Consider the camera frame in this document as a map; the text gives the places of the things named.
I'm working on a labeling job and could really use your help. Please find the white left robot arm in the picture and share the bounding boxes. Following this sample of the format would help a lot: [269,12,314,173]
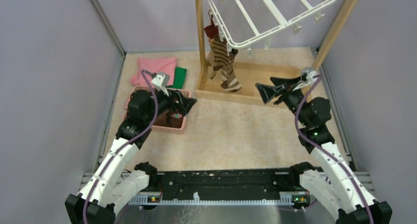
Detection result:
[65,89,198,224]

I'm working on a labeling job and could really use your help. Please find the pink towel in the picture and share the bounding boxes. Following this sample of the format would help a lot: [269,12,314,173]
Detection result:
[129,57,177,86]

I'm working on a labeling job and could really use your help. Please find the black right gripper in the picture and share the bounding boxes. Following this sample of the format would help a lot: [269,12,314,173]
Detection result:
[255,75,310,127]

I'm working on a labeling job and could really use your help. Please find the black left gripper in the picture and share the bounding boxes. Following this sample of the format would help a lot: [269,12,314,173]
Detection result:
[144,86,197,123]

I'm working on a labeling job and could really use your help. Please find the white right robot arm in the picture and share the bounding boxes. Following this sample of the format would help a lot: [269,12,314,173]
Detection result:
[255,77,393,224]

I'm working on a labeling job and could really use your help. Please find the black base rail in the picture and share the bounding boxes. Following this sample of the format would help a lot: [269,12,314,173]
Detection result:
[142,167,305,192]

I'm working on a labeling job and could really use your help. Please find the brown beige striped sock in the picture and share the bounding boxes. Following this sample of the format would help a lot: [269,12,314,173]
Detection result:
[210,35,229,79]

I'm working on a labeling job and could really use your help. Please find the wooden rack base tray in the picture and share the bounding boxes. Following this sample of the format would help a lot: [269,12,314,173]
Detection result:
[195,62,303,106]

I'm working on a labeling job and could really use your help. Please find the wooden rack post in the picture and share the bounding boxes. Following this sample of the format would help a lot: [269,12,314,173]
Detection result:
[301,0,365,96]
[195,0,207,90]

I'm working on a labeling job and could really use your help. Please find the white cable duct strip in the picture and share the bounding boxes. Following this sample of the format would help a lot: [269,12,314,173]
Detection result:
[128,193,311,209]

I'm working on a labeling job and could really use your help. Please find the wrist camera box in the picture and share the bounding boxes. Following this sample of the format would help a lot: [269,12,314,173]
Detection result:
[293,67,321,91]
[151,72,170,96]

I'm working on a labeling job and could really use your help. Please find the left wooden rack post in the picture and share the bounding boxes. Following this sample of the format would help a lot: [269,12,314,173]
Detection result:
[195,0,207,90]

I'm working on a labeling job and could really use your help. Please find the green cloth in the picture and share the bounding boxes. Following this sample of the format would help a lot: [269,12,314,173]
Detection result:
[169,67,187,89]

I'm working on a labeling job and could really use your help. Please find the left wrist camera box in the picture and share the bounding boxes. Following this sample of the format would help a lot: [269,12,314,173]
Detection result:
[151,72,170,96]

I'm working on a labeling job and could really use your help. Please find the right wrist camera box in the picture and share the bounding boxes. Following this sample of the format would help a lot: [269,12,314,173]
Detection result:
[293,67,321,91]

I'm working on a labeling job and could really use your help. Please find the white clip drying hanger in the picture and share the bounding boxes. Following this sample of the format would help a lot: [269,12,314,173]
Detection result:
[206,0,343,49]

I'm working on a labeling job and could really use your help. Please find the right wooden rack post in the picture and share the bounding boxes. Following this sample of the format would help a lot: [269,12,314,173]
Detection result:
[301,0,365,96]

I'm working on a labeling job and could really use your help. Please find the pink perforated basket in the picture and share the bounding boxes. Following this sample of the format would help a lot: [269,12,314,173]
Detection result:
[123,85,186,134]

